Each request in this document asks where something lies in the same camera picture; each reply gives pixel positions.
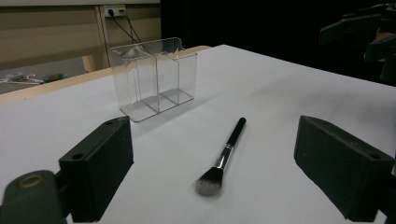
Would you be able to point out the white hanger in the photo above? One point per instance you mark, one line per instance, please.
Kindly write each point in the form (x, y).
(18, 79)

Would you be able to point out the white table cover sheet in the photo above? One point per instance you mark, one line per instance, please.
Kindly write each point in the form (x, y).
(264, 93)

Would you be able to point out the black curtain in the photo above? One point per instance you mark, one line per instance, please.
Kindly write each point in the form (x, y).
(249, 21)

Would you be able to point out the green plastic bottle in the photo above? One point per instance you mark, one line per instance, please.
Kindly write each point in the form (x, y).
(53, 77)

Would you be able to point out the clear acrylic organizer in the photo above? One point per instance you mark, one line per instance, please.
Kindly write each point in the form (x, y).
(146, 107)

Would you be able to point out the black makeup brush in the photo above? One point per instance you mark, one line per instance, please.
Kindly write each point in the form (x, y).
(232, 140)

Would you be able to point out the beige wooden shelf unit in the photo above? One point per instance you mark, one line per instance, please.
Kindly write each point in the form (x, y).
(101, 40)

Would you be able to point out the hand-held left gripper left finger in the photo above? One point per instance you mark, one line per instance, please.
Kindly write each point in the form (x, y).
(96, 168)

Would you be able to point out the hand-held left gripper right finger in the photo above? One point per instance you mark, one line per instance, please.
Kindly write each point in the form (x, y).
(342, 168)

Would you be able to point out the white wall outlet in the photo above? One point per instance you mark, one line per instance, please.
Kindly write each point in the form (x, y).
(114, 10)

